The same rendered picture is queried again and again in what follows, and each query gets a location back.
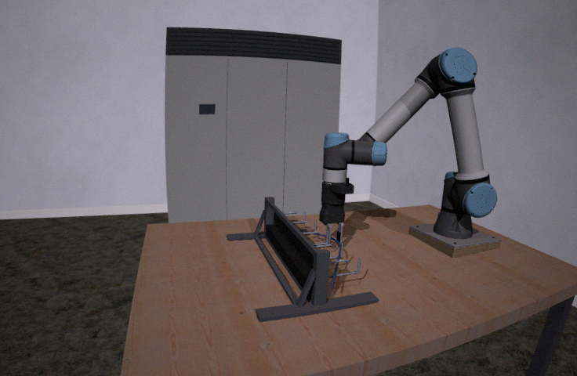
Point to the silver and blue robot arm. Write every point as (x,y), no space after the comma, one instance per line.
(454,70)

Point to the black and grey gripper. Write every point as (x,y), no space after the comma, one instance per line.
(334,189)

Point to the grey rack with cable hooks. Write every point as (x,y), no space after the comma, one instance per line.
(297,254)

